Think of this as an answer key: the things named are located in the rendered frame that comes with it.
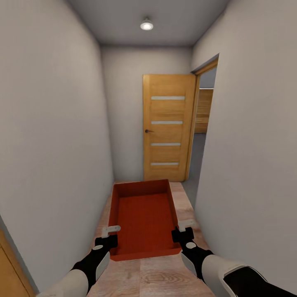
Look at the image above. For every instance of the storage box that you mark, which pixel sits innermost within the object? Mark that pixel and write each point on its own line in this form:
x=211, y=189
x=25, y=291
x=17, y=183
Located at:
x=146, y=214

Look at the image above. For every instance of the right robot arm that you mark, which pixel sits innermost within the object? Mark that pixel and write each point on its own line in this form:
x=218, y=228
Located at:
x=224, y=277

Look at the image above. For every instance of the garage door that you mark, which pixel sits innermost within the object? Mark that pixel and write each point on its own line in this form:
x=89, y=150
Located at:
x=203, y=110

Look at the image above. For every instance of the downlight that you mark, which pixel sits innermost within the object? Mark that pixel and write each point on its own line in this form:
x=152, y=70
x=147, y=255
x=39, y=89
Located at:
x=147, y=25

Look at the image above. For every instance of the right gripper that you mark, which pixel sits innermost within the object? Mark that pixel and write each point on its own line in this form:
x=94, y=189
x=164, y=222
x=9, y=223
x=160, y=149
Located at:
x=177, y=235

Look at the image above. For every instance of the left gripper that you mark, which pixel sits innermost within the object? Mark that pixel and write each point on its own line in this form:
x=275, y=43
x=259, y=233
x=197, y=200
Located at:
x=112, y=240

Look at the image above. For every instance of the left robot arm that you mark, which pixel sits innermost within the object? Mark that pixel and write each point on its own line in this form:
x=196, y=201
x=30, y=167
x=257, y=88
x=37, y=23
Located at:
x=78, y=281

